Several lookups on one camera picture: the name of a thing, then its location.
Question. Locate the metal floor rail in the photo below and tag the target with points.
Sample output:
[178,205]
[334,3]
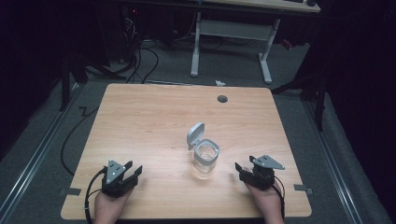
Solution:
[34,158]
[334,168]

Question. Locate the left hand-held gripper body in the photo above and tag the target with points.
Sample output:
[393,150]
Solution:
[112,179]

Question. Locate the person's right hand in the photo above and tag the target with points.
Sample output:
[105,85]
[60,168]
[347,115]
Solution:
[267,203]

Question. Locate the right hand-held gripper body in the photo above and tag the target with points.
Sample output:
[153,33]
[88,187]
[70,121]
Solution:
[262,174]

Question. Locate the grey tape strip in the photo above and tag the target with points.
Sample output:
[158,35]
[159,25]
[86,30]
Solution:
[71,191]
[302,188]

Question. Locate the white scrap of paper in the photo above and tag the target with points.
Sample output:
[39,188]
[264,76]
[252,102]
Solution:
[220,83]

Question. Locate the white desk with metal legs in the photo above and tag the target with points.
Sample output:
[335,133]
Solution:
[233,29]

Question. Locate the person's left hand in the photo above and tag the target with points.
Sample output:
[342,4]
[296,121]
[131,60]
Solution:
[109,208]

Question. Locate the glass jar with grey lid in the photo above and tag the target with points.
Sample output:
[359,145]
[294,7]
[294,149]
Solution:
[204,155]

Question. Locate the small red object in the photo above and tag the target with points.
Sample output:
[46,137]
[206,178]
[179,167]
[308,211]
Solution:
[287,44]

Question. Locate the black metal stand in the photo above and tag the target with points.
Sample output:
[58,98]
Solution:
[311,93]
[66,84]

